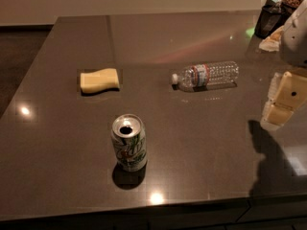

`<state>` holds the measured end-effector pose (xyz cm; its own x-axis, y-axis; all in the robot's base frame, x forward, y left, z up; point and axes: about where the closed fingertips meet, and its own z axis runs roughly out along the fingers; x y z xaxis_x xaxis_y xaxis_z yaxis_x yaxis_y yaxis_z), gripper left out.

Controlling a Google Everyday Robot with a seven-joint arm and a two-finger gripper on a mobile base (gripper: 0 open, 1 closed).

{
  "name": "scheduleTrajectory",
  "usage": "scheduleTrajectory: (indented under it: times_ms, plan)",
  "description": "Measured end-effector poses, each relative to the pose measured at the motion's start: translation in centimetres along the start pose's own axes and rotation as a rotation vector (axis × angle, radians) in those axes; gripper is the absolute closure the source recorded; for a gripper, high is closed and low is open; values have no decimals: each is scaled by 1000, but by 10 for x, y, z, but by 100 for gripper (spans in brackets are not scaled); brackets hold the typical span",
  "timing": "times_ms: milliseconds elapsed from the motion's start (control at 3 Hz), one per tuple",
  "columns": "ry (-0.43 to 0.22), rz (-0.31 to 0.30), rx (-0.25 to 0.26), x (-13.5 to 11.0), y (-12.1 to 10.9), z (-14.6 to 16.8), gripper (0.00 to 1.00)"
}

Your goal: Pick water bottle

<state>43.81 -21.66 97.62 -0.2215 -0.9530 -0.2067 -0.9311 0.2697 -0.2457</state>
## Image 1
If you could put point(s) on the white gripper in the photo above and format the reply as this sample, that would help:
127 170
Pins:
295 43

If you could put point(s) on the white crumpled snack bag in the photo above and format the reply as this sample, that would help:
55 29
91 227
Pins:
271 42

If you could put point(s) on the yellow sponge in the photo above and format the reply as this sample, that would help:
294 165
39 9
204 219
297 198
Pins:
101 80

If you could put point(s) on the white green soda can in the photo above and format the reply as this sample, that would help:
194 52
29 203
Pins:
128 137

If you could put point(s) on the clear plastic water bottle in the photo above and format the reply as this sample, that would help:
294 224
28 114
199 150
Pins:
201 75

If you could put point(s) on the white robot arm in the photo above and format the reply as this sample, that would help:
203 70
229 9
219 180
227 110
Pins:
293 45

